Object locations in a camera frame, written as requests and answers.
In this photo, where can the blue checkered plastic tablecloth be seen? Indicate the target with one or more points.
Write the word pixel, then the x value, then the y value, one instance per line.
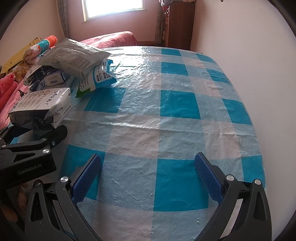
pixel 161 139

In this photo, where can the floral quilt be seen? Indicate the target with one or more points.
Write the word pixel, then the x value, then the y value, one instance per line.
pixel 32 55

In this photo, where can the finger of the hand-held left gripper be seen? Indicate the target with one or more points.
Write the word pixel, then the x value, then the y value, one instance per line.
pixel 55 135
pixel 7 135

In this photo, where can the silver grey snack pouch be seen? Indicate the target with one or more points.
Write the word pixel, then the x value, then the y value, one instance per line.
pixel 69 53

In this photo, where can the black white paper box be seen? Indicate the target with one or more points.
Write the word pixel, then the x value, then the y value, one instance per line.
pixel 34 74

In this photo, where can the orange teal bolster pillow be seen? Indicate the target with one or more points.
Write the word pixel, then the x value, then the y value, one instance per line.
pixel 47 42

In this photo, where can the blue white printed bag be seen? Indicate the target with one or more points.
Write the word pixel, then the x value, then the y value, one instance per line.
pixel 39 102

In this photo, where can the person's left hand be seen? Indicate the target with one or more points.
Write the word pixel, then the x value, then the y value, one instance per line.
pixel 22 199

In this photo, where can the brown wooden cabinet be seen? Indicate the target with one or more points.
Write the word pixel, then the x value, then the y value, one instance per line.
pixel 180 25

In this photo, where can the window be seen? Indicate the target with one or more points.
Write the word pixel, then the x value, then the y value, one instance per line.
pixel 113 8

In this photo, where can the orange bread packet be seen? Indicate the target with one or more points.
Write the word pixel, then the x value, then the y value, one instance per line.
pixel 55 78

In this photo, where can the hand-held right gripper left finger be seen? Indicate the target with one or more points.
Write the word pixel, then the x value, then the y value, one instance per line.
pixel 85 180

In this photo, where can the white green milk bag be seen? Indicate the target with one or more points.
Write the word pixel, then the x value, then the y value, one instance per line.
pixel 101 76

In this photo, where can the folded blanket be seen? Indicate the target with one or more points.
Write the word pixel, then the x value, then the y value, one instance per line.
pixel 166 1

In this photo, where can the coral fleece blanket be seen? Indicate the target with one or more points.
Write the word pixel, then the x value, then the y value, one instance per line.
pixel 7 90

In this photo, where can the grey window curtain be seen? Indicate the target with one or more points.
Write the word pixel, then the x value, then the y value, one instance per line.
pixel 63 18

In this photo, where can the patterned curtain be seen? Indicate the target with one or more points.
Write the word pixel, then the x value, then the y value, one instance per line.
pixel 160 23

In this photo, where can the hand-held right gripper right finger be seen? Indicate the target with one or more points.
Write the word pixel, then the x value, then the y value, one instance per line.
pixel 208 178

